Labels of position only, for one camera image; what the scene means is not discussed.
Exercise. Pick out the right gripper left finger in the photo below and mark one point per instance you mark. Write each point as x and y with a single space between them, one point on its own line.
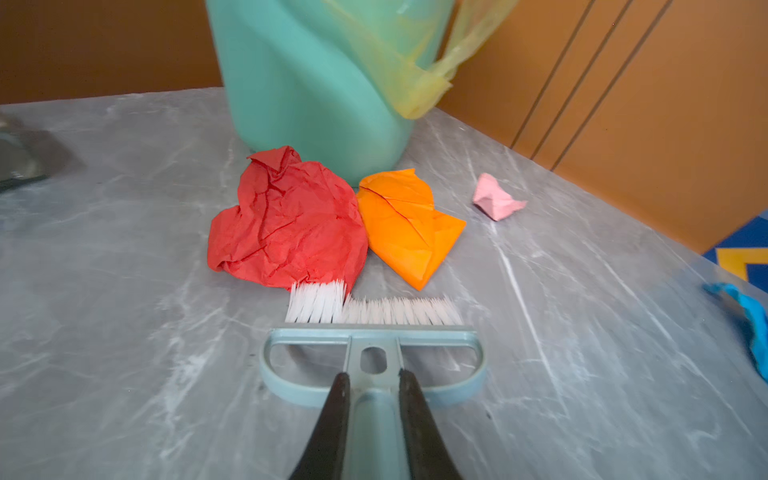
324 454

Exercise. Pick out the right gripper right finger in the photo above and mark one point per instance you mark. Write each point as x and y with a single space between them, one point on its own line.
427 455

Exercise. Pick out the grey-blue hand brush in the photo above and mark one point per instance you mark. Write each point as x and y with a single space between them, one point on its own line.
374 334

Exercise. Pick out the grey-blue plastic dustpan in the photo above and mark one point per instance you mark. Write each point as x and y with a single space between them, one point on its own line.
19 165

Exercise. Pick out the folded orange paper scrap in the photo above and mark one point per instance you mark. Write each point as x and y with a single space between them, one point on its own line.
403 226

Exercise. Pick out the red crumpled paper scrap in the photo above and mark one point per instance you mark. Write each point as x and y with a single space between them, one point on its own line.
295 222

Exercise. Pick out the pink paper scrap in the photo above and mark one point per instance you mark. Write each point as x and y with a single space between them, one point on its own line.
495 202

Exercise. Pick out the blue paper scrap far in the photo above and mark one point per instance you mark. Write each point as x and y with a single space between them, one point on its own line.
751 321

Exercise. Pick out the green plastic trash bin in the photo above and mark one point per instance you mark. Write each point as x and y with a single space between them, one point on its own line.
291 80

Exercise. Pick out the clear yellow bin liner bag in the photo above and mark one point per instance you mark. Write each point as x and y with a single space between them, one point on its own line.
411 50

